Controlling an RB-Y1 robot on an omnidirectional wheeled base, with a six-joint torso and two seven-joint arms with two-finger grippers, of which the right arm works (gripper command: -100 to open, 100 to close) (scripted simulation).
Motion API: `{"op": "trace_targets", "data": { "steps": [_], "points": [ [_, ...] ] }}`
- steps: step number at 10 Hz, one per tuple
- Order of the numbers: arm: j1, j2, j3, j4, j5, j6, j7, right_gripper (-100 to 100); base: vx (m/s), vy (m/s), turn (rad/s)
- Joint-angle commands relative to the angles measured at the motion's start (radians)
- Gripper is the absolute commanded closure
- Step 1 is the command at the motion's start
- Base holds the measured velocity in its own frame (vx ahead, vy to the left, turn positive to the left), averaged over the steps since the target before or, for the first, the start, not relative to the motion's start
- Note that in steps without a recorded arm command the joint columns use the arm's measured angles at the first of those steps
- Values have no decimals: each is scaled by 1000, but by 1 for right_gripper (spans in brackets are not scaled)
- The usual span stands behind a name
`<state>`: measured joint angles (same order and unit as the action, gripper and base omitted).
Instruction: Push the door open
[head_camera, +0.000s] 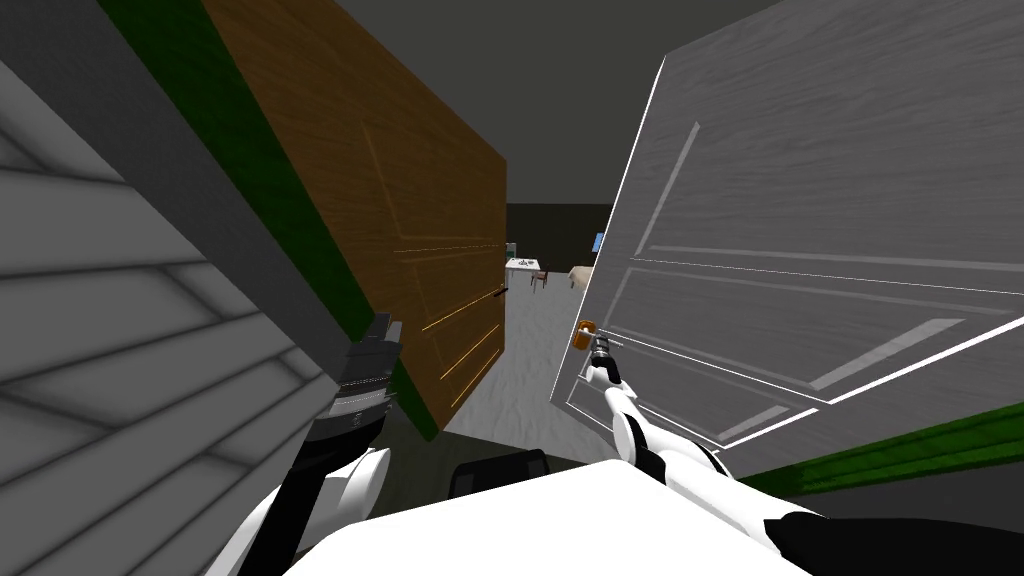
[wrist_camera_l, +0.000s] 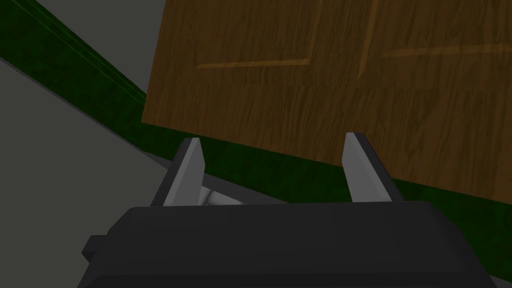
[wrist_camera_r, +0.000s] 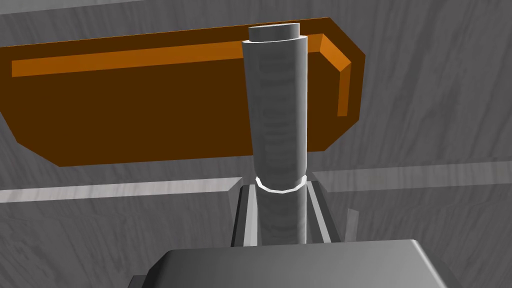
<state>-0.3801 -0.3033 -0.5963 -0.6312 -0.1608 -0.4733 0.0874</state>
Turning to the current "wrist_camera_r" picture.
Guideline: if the brown rectangular tray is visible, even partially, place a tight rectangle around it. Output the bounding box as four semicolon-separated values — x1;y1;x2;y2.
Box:
0;16;366;168

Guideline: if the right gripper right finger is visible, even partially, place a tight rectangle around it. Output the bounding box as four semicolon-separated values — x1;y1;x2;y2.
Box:
305;171;342;245

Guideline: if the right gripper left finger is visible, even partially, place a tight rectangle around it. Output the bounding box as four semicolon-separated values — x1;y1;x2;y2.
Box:
230;177;260;248

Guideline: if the grey cylindrical bottle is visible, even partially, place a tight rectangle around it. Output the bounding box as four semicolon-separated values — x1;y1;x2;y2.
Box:
241;22;309;246

